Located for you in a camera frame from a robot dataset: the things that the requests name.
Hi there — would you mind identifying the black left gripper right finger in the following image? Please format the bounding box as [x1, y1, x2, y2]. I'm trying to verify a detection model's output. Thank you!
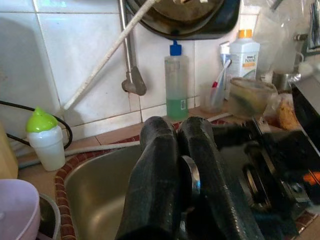
[176, 116, 266, 240]

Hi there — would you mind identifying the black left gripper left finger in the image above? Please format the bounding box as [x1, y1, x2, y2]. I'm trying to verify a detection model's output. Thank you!
[116, 115, 181, 240]

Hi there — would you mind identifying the metal spoon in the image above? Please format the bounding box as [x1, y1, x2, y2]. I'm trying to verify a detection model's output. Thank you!
[178, 154, 202, 240]

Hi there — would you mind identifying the stainless steel sink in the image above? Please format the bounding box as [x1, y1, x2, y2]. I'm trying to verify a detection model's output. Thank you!
[54, 136, 181, 240]

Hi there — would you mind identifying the bag of bread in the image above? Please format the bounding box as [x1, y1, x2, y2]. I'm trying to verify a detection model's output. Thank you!
[262, 91, 302, 131]

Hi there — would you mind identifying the clear plastic container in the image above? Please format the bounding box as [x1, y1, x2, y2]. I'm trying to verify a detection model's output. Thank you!
[228, 76, 279, 118]

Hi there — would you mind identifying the clear plastic cup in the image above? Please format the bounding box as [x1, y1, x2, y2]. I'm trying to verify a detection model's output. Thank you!
[199, 83, 226, 114]

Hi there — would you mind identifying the stainless steel cup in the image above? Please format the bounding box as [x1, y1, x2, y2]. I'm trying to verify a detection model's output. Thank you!
[271, 70, 302, 94]

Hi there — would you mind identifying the clear bottle with green soap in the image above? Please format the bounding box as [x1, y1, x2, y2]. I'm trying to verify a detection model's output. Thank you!
[163, 39, 190, 122]

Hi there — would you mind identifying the white and red toothbrush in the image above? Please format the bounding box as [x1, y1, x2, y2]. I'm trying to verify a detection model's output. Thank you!
[211, 59, 233, 107]

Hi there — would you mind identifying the metal plate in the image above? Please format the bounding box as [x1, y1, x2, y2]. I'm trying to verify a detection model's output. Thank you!
[37, 192, 62, 240]

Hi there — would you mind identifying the white bottle with green cap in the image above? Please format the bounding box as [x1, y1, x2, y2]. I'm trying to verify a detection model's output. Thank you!
[25, 105, 67, 172]

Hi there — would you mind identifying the white bottle with orange cap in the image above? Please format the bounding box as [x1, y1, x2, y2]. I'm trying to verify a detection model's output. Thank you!
[228, 29, 261, 81]

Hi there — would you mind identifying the white toothpaste tube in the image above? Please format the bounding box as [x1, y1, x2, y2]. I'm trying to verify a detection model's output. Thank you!
[219, 41, 232, 95]

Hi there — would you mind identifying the purple plastic bowl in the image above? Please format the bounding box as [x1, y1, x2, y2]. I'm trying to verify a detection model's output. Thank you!
[0, 178, 41, 240]

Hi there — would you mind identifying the black hanging frying pan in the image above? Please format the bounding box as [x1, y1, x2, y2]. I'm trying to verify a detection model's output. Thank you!
[124, 0, 241, 41]

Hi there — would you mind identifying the black power cord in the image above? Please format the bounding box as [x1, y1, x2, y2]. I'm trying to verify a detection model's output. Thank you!
[0, 99, 74, 151]

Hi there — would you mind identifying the grey metal wall faucet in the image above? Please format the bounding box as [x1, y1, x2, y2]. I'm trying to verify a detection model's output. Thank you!
[118, 0, 148, 96]

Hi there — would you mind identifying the white hose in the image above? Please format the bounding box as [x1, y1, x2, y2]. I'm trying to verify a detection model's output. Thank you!
[63, 0, 161, 111]

